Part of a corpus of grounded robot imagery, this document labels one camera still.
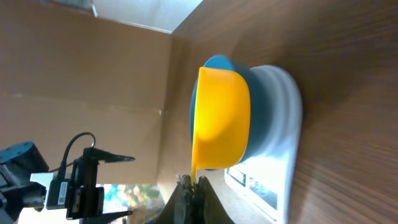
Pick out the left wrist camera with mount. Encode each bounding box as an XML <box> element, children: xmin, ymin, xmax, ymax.
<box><xmin>30</xmin><ymin>172</ymin><xmax>71</xmax><ymax>210</ymax></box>

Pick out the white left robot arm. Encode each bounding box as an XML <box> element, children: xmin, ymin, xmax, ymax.
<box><xmin>1</xmin><ymin>141</ymin><xmax>137</xmax><ymax>223</ymax></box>

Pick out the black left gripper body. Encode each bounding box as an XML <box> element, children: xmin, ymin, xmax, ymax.
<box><xmin>67</xmin><ymin>147</ymin><xmax>103</xmax><ymax>220</ymax></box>

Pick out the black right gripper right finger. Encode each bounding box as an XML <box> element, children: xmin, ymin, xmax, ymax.
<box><xmin>194</xmin><ymin>176</ymin><xmax>234</xmax><ymax>224</ymax></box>

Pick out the blue-grey plastic bowl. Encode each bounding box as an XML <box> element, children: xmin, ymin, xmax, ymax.
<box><xmin>190</xmin><ymin>55</ymin><xmax>271</xmax><ymax>171</ymax></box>

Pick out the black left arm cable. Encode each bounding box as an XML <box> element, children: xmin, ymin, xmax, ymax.
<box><xmin>48</xmin><ymin>132</ymin><xmax>97</xmax><ymax>181</ymax></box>

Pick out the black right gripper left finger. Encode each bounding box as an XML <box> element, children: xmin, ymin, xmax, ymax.
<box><xmin>155</xmin><ymin>175</ymin><xmax>194</xmax><ymax>224</ymax></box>

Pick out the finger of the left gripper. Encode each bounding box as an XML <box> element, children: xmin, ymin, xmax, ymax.
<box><xmin>90</xmin><ymin>148</ymin><xmax>135</xmax><ymax>163</ymax></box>
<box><xmin>80</xmin><ymin>210</ymin><xmax>134</xmax><ymax>224</ymax></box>

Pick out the white digital kitchen scale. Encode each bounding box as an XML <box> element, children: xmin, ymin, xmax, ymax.
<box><xmin>224</xmin><ymin>65</ymin><xmax>303</xmax><ymax>224</ymax></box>

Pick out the yellow plastic scoop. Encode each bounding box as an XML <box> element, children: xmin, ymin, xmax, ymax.
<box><xmin>191</xmin><ymin>67</ymin><xmax>251</xmax><ymax>184</ymax></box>

